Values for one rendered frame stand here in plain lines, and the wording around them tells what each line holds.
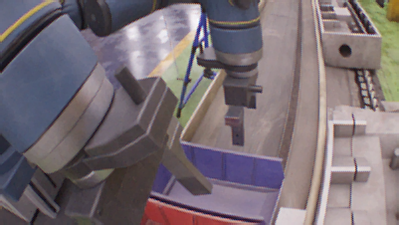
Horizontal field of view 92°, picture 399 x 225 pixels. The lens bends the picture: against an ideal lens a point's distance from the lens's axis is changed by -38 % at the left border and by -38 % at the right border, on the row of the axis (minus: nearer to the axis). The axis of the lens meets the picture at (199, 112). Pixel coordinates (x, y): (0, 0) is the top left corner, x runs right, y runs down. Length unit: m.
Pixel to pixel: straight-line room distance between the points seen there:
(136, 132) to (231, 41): 0.40
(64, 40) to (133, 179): 0.13
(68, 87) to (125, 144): 0.05
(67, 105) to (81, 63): 0.03
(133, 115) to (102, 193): 0.08
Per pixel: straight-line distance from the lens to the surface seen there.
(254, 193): 0.82
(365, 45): 1.40
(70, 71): 0.17
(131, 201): 0.23
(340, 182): 0.69
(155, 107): 0.17
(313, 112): 1.10
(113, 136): 0.16
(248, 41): 0.53
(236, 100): 0.58
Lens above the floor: 1.44
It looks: 40 degrees down
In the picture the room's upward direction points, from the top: 8 degrees counter-clockwise
